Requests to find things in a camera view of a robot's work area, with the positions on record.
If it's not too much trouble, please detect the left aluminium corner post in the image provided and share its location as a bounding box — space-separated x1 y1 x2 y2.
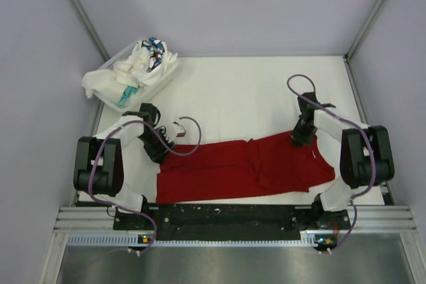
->
68 0 110 61

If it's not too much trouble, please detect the white t shirt pile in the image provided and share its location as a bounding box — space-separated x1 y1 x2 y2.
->
81 61 152 108

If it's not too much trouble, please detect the grey slotted cable duct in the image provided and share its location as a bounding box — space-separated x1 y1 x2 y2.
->
67 233 320 247

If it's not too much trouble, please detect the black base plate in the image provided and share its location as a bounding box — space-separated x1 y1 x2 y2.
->
113 204 350 241

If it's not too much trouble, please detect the aluminium corner post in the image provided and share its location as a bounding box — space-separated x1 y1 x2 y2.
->
68 0 110 61
345 0 388 63

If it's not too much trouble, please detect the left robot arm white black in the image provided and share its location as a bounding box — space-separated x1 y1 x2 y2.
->
73 103 174 229

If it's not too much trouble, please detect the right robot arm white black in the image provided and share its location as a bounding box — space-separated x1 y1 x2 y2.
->
291 92 395 230

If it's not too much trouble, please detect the white plastic basket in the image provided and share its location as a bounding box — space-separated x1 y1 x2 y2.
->
93 39 180 114

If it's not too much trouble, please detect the white printed t shirt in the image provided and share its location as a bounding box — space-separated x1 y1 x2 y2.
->
130 37 178 87

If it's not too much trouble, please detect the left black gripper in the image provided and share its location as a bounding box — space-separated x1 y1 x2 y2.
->
137 128 175 164

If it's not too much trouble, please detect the right aluminium corner post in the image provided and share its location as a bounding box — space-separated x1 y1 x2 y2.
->
345 0 388 63

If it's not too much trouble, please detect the red t shirt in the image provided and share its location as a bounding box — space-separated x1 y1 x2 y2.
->
156 131 335 204

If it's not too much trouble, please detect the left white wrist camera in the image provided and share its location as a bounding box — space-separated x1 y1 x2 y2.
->
164 121 186 142

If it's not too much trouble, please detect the aluminium frame rail front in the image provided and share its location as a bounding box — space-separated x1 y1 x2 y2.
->
53 206 417 233

